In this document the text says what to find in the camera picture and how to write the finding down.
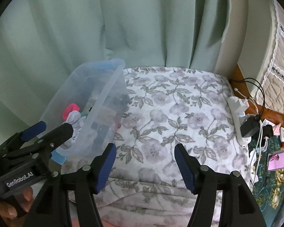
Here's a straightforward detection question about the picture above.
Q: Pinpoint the black pouch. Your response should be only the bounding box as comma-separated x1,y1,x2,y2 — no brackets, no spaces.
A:
263,124,273,138

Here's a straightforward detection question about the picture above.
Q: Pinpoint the white charger plug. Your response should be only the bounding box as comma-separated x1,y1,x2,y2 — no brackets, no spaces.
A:
234,98,249,114

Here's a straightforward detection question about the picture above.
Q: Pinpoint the black charger adapter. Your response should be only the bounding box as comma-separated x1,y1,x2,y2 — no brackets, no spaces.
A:
240,117,260,138

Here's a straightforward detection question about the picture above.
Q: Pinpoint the dark green floral blanket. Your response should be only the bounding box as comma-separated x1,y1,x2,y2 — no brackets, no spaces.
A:
252,136,284,226

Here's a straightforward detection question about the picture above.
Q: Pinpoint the person's left hand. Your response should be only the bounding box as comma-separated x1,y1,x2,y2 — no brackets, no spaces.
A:
0,186,35,220

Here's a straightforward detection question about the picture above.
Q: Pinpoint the floral white quilt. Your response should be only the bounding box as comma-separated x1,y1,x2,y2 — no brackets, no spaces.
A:
61,65,254,227

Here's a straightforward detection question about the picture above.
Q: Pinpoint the clear plastic storage box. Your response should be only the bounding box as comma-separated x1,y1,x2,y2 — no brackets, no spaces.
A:
40,59,130,165

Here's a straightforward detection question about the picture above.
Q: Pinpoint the beige quilted mattress cover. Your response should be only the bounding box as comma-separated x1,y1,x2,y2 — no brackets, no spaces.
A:
213,0,284,119

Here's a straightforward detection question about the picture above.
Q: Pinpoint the black cable loop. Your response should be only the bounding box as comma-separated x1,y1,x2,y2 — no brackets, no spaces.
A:
230,77,267,121

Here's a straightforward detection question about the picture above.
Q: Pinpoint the green curtain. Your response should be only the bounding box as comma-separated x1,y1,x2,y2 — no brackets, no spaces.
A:
0,0,233,128

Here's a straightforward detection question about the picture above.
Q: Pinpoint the white red bottle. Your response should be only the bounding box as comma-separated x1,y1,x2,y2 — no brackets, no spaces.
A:
280,127,284,149

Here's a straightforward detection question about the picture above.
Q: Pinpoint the white charging cable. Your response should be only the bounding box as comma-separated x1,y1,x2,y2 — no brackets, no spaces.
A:
248,119,265,190

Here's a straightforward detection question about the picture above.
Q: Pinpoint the white power strip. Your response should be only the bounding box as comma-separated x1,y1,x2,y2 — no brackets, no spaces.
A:
227,96,251,149

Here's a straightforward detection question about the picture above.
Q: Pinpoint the smartphone with pink screen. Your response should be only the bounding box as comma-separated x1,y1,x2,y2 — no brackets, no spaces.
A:
267,151,284,171

